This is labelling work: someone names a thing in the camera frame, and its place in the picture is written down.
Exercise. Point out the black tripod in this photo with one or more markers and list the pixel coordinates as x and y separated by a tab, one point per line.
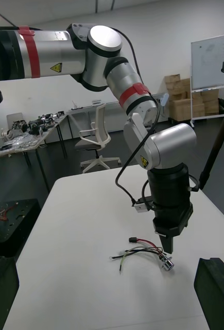
216	147

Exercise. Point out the whiteboard on wheeled stand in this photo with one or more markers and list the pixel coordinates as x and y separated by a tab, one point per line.
212	62

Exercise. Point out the black perforated platform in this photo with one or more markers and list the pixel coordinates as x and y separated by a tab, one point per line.
19	232

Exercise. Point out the pale grey left wrist camera box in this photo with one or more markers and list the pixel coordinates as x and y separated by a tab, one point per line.
141	206

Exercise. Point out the silver and black left arm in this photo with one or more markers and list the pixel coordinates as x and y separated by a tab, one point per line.
52	56

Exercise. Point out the desk with robot parts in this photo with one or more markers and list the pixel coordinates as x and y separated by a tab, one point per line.
21	144

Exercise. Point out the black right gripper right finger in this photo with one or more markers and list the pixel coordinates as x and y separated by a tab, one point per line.
218	294

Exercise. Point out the cardboard box stack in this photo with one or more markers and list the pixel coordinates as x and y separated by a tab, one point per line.
207	103
177	103

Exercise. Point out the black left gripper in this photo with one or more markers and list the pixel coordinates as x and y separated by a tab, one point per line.
172	221

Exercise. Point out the white office chair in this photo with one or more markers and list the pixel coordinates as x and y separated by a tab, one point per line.
91	145

